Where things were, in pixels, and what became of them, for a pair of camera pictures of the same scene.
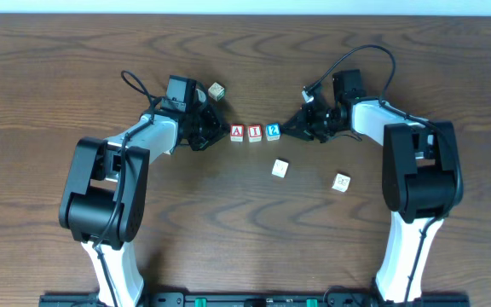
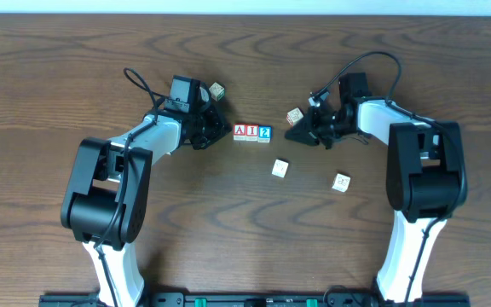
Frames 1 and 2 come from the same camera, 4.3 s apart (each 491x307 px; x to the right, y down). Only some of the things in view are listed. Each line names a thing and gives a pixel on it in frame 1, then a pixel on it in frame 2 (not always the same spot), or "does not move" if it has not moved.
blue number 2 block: (273, 131) to (264, 134)
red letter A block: (237, 133) does not move
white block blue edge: (280, 167) does not move
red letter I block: (255, 133) does not move
